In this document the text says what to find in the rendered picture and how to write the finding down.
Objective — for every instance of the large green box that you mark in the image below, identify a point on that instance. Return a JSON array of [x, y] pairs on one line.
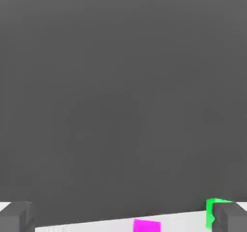
[[209, 212]]

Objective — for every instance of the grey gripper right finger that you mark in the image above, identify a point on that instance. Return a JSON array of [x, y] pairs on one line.
[[229, 218]]

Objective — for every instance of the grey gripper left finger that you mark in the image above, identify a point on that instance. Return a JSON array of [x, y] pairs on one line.
[[13, 218]]

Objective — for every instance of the small magenta cube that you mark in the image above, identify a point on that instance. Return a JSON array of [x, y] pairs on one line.
[[146, 226]]

